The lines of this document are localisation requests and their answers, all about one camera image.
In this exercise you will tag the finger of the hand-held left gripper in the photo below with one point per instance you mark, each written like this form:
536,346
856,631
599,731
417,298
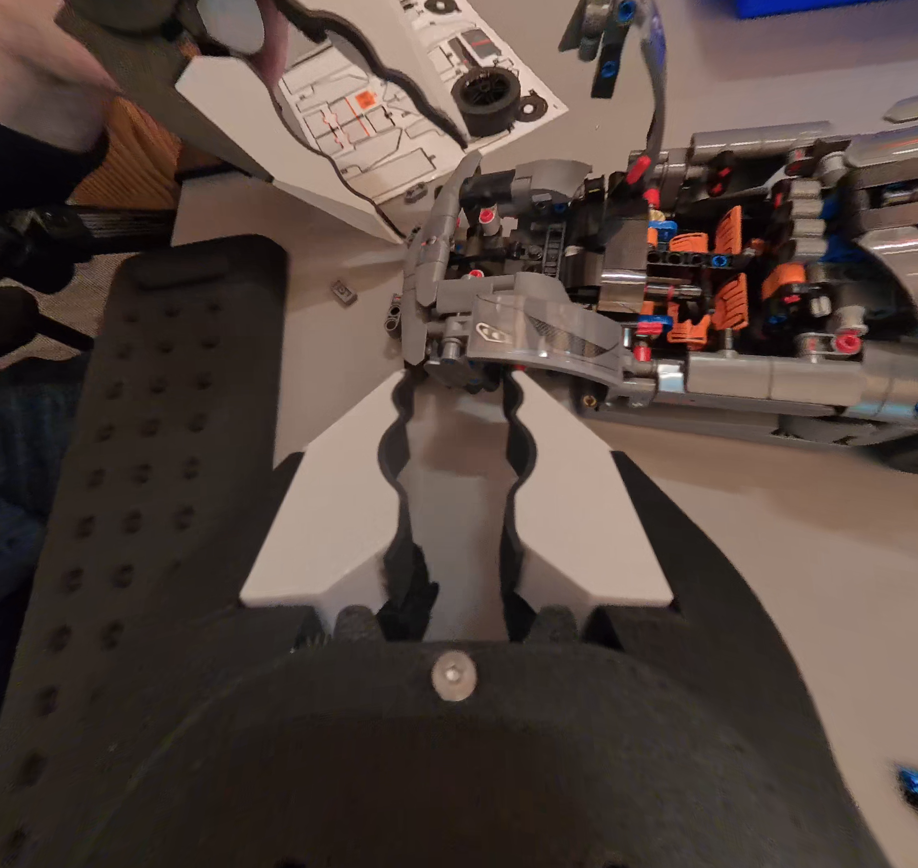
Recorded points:
251,115
373,15

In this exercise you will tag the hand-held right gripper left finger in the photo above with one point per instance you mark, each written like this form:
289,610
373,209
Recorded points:
323,524

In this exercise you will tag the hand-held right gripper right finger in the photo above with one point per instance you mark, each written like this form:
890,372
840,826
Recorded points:
588,524

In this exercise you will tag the black lego wheel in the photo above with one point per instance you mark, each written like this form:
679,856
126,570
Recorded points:
488,94

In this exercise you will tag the grey lego car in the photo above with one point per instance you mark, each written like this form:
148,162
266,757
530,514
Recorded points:
717,287

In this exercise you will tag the person's left forearm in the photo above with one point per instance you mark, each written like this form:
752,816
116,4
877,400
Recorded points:
43,172

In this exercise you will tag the small grey lego piece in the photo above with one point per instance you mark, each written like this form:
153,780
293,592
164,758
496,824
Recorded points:
416,192

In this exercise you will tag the grey square lego tile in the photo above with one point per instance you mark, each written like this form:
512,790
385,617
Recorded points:
345,291

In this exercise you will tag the person's left hand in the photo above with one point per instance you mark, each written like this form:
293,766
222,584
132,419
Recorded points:
50,72

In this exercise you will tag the white sticker sheet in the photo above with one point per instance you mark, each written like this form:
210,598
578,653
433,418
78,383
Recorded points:
337,129

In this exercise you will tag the thick wooden pillar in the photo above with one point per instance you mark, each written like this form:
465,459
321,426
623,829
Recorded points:
136,158

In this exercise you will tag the black mesh office chair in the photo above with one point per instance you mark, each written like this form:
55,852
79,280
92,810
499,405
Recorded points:
179,380

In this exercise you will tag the person's body in dark clothing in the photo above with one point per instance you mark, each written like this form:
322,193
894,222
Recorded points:
29,452

